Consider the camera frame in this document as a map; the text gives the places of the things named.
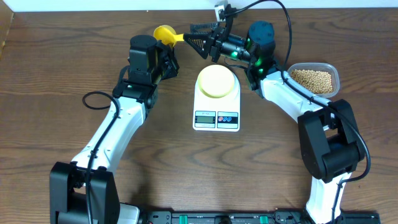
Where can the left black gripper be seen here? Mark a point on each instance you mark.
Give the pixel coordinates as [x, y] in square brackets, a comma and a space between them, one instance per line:
[168, 53]

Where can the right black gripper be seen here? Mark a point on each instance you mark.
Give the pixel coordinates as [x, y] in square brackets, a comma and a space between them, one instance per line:
[214, 42]

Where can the yellow plastic scoop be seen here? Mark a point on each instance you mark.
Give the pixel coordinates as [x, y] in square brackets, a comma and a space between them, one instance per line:
[168, 35]

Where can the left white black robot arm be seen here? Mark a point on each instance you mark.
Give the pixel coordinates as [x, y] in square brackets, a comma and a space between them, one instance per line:
[84, 190]

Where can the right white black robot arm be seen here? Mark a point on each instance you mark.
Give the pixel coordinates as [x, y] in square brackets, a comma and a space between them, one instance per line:
[332, 148]

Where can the yellow plastic bowl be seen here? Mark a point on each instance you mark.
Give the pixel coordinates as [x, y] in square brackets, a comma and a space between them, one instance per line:
[216, 81]

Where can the white digital kitchen scale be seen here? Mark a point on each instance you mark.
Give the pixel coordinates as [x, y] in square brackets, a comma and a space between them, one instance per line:
[217, 114]

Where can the clear container of soybeans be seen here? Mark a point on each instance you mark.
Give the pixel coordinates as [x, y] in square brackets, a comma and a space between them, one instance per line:
[321, 79]

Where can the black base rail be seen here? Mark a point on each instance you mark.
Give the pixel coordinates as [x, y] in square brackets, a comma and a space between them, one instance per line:
[278, 217]

